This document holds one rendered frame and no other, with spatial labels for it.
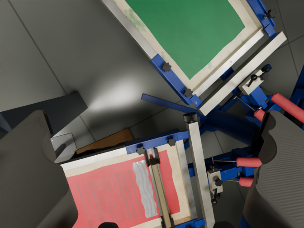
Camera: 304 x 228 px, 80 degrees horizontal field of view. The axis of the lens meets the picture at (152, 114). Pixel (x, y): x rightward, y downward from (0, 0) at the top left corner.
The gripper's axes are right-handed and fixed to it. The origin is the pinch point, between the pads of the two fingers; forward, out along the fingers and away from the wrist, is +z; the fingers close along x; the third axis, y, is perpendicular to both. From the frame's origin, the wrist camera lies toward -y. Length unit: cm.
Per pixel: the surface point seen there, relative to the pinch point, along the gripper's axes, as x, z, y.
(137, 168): -7, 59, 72
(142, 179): -4, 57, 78
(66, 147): -85, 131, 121
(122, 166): -15, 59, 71
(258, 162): 55, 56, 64
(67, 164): -41, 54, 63
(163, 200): 7, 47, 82
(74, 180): -40, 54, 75
